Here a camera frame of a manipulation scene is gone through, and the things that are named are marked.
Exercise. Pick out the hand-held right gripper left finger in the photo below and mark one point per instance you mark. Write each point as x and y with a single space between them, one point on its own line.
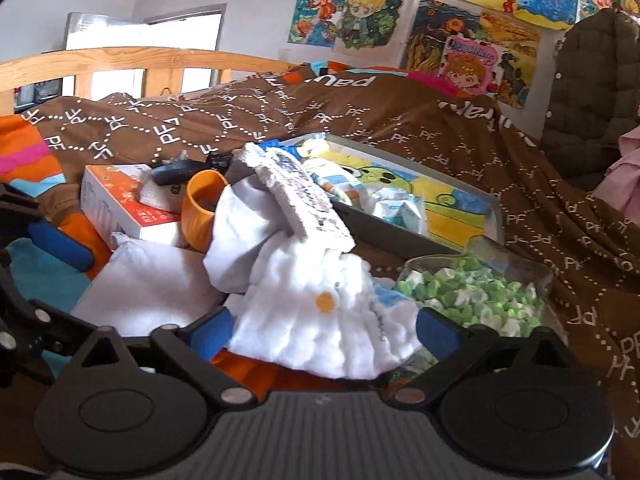
210 335

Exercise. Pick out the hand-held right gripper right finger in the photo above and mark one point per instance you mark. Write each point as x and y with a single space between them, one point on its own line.
440 335

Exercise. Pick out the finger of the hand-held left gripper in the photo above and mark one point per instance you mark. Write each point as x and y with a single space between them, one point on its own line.
60 245
35 317

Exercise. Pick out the white towel with orange dot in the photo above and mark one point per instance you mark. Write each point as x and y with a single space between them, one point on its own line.
300 320

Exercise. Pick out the metal tray with cartoon picture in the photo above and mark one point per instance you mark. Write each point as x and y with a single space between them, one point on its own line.
450 220

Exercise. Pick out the orange soft cup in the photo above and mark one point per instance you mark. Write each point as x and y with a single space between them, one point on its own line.
197 220

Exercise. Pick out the glass bowl of green candies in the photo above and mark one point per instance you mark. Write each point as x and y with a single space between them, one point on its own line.
465 295

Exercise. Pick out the white and orange box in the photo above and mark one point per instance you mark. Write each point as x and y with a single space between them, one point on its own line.
115 205

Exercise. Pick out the white cloth pouch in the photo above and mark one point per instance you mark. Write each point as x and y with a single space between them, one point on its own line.
145 285

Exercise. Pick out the plain white cloth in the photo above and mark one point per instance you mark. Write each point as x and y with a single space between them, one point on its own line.
240 240

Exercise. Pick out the dark blue object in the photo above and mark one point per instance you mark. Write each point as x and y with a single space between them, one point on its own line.
170 172

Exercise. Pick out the white tissue packet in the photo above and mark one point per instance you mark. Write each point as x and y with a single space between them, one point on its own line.
395 207

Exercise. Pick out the striped small sock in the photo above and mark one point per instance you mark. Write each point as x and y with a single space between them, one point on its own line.
330 180

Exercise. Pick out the brown printed blanket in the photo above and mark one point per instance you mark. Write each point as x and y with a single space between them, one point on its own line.
400 110

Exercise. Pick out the pink cloth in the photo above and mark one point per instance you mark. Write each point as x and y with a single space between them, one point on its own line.
625 180

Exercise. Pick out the brown quilted jacket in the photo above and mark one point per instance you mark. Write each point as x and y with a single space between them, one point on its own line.
590 85

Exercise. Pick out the white window frame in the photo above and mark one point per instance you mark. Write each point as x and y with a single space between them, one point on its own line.
190 30

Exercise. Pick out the colourful wall posters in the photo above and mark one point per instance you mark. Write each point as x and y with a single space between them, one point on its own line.
365 15

